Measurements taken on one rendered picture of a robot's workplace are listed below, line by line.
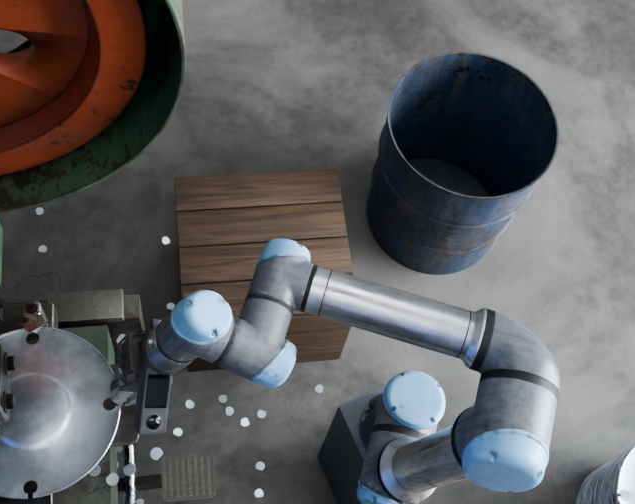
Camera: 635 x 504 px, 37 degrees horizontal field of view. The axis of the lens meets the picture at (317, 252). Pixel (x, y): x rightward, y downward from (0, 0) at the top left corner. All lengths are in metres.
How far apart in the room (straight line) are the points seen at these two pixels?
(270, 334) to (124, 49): 0.45
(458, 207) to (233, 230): 0.54
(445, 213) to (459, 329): 0.91
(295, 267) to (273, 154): 1.36
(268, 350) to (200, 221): 0.92
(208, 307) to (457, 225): 1.13
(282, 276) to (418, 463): 0.41
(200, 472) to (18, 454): 0.69
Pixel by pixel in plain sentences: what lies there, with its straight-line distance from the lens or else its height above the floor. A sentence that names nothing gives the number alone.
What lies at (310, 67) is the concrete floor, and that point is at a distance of 2.93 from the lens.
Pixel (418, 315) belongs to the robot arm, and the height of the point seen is 1.06.
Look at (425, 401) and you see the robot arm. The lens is 1.77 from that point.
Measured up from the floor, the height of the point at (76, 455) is 0.78.
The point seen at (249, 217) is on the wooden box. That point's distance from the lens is 2.24.
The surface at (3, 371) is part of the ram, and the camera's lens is 1.49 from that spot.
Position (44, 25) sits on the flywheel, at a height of 1.31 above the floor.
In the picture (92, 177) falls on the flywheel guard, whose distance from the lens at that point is 1.53.
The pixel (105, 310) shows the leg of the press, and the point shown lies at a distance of 1.84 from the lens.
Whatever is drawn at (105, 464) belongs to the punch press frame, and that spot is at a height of 0.65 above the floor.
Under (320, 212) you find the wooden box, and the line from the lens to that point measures 2.26.
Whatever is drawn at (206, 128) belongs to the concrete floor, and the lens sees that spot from 2.78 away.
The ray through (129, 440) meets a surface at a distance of 1.61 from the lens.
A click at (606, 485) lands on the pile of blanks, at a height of 0.21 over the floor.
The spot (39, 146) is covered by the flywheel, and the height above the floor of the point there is 1.07.
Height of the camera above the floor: 2.33
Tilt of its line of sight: 64 degrees down
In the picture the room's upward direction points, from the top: 13 degrees clockwise
